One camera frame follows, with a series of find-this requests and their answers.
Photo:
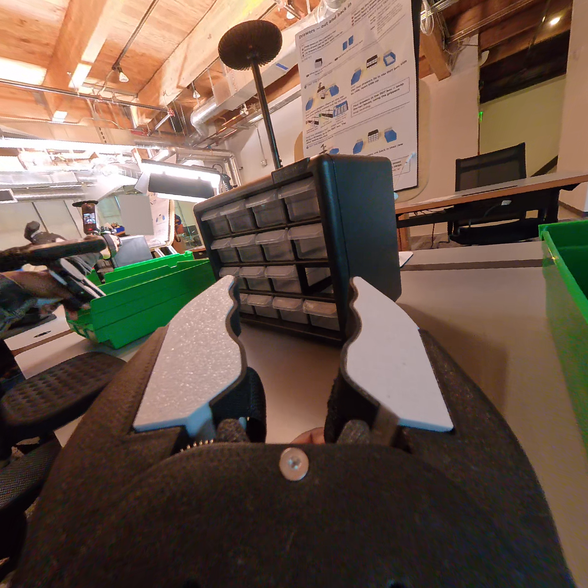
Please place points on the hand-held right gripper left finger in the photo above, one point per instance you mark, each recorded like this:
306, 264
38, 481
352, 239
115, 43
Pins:
193, 358

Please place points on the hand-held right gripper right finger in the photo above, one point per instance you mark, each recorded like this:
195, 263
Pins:
390, 363

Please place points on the green plastic bin with dividers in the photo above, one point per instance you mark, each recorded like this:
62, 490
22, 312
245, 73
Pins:
138, 303

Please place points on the black drawer cabinet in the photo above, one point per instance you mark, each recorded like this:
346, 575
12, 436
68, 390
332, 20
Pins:
363, 220

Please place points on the set of clear cabinet drawers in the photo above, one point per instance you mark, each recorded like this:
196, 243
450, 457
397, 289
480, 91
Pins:
271, 211

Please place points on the person's left hand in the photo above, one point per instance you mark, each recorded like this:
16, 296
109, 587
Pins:
32, 291

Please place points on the person's right hand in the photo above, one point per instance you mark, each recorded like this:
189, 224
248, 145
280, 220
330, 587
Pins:
308, 435

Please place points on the black padded chair armrest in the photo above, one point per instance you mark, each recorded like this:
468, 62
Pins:
55, 390

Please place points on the rectangular studio light panel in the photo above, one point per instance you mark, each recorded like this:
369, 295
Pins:
179, 183

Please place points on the wooden desk with black legs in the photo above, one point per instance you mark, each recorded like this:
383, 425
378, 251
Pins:
487, 193

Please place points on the black mesh office chair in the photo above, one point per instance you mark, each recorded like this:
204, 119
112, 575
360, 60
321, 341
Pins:
491, 174

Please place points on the white instruction poster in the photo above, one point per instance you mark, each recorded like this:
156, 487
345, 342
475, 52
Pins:
358, 92

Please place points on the black round-head pole stand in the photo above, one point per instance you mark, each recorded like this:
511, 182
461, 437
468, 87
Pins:
250, 46

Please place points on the phone on tripod mount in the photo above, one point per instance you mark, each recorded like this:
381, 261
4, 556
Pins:
88, 218

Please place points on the silver ventilation duct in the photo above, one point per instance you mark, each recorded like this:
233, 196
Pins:
211, 115

